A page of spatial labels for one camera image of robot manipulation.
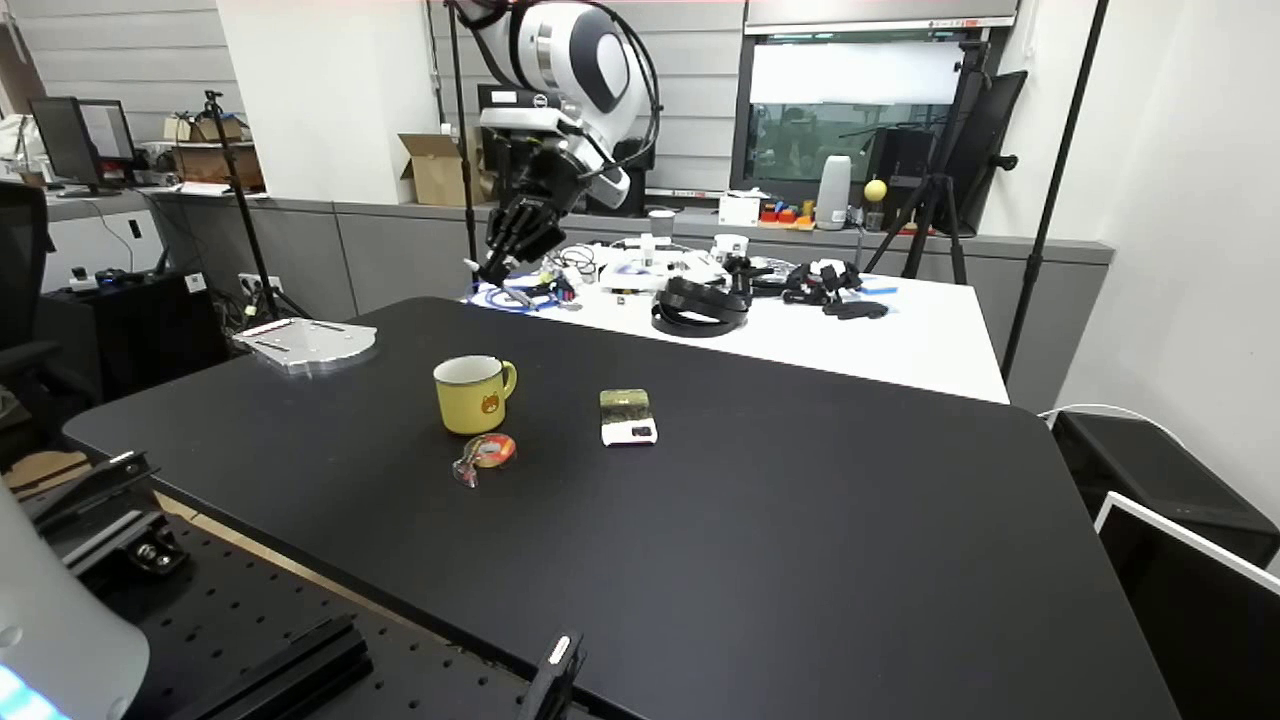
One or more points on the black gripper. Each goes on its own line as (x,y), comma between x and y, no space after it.
(542,194)

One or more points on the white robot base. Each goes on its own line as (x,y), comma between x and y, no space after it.
(63,649)

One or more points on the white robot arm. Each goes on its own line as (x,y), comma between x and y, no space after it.
(597,72)

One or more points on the yellow ceramic cup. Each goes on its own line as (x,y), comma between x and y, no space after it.
(472,392)

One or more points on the cardboard box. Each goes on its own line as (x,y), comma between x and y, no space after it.
(437,168)

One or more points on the olive green small box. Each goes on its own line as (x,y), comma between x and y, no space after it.
(624,396)

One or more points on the black headset on table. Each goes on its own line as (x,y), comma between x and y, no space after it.
(697,308)

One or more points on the orange wrapped candy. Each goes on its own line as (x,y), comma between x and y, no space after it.
(483,454)

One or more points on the white small card box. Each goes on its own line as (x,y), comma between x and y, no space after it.
(628,435)

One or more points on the black light stand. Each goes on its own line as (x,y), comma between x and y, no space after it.
(270,298)

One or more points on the white cylinder speaker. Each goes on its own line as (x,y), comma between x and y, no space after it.
(832,194)

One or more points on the yellow ball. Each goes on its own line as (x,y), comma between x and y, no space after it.
(872,188)

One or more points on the white table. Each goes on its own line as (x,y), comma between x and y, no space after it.
(925,332)

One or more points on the black monitor left desk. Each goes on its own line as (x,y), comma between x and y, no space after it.
(86,143)

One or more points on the black pole right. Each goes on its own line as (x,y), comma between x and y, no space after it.
(1063,156)

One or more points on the black box right floor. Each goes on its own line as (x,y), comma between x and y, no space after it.
(1135,457)

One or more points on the black camera tripod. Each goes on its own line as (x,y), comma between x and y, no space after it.
(939,176)

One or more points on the black mount bottom edge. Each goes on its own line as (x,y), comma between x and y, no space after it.
(555,683)

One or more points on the black clamp bracket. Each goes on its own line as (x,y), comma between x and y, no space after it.
(103,518)

